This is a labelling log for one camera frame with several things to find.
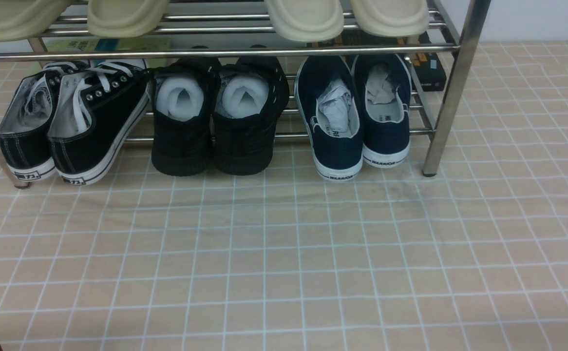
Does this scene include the black canvas sneaker far left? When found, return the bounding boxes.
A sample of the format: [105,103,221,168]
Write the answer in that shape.
[0,60,90,182]

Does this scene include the black knit shoe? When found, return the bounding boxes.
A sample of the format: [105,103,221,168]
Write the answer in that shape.
[212,56,290,176]
[150,57,222,177]

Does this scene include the cream slipper far right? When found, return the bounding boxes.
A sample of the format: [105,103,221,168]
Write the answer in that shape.
[349,0,430,38]

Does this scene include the navy slip-on shoe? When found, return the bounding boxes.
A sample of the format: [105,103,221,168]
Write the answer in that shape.
[351,54,413,169]
[294,56,363,182]

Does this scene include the black knit shoe left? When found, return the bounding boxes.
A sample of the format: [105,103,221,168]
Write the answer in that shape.
[150,57,222,177]

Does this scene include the olive green slipper far left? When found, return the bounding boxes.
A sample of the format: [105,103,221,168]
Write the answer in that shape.
[0,0,73,42]

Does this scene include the green book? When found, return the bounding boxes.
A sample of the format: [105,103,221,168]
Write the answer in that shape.
[29,37,172,74]

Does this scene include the black canvas sneaker white laces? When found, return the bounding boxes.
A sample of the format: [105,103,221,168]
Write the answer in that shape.
[47,58,150,186]

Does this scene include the cream slipper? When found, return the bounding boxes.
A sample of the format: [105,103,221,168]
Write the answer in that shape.
[264,0,344,43]
[349,0,430,38]

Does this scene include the olive green slipper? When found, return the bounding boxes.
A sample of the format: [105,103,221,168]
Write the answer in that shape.
[87,0,169,39]
[0,0,73,42]

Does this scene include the black book yellow text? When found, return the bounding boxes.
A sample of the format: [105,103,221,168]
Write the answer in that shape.
[306,30,447,92]

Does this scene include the stainless steel shoe rack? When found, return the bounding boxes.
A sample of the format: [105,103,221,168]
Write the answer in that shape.
[0,0,492,177]

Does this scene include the black knit shoe right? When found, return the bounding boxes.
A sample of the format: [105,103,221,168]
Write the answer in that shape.
[212,56,290,176]

